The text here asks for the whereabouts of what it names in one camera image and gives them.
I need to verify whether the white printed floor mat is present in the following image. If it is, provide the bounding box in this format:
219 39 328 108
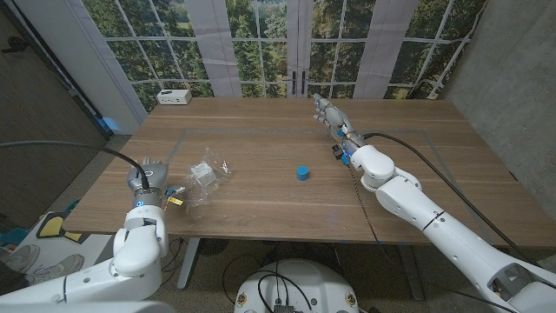
0 210 115 283

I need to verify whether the clear plastic wrap sheet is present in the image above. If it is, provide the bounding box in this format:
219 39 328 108
181 146 234 214

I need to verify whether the door lever handle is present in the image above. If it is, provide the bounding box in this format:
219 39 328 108
1 36 30 54

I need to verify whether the black ribbed round base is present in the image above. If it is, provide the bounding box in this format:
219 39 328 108
199 237 230 256

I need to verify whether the black torso cable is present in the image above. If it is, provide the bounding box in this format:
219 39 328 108
255 270 314 312

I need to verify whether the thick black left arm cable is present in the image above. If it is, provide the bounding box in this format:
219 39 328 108
0 140 151 192

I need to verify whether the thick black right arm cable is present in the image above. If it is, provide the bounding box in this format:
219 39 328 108
362 132 538 264

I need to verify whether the dark wood-grain door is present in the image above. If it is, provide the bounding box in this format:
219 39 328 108
0 8 109 227

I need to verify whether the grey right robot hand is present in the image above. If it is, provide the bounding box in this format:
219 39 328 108
312 93 368 153

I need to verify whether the printed forest window backdrop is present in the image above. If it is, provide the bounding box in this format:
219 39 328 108
82 0 487 113

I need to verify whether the dark trouser leg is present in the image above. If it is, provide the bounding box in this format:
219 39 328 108
0 260 28 296

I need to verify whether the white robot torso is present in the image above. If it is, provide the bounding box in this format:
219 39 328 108
233 258 361 313

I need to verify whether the white box on table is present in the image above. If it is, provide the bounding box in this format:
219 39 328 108
156 89 193 106

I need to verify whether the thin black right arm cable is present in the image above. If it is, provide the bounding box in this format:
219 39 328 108
347 164 518 313

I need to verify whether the teal floor object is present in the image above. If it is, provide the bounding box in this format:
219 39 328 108
0 228 31 248

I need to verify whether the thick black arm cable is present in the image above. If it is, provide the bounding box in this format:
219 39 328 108
0 140 151 192
362 132 538 264

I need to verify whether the grey sneaker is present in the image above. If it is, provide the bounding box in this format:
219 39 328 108
25 254 85 286
0 243 41 274

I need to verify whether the white table leg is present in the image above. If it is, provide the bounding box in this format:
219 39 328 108
397 243 426 302
176 237 201 290

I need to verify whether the black floor cable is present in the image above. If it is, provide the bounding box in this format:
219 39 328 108
221 253 281 304
160 237 189 286

